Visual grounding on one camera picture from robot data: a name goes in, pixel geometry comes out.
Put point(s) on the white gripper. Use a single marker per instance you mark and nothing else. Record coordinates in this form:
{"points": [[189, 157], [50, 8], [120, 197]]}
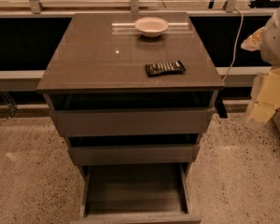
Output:
{"points": [[276, 42]]}

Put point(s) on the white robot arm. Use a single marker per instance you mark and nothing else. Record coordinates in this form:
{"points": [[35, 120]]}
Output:
{"points": [[270, 47]]}

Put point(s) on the grey drawer cabinet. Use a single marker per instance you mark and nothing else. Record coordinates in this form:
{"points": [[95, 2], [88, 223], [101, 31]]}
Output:
{"points": [[104, 53]]}

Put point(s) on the grey middle drawer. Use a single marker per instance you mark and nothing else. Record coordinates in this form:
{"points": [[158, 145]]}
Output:
{"points": [[133, 149]]}

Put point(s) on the grey drawer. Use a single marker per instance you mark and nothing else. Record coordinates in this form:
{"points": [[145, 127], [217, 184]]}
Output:
{"points": [[136, 194], [133, 149], [131, 113]]}

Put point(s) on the grey bottom drawer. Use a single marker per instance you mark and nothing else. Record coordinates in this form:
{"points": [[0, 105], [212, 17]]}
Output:
{"points": [[136, 194]]}

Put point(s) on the grey top drawer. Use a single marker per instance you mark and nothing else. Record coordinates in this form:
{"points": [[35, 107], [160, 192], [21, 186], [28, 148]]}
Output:
{"points": [[131, 113]]}

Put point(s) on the white paper bowl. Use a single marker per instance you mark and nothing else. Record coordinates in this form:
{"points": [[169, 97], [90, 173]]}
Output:
{"points": [[151, 26]]}

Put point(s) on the metal window railing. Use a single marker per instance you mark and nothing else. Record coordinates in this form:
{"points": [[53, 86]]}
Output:
{"points": [[84, 3]]}

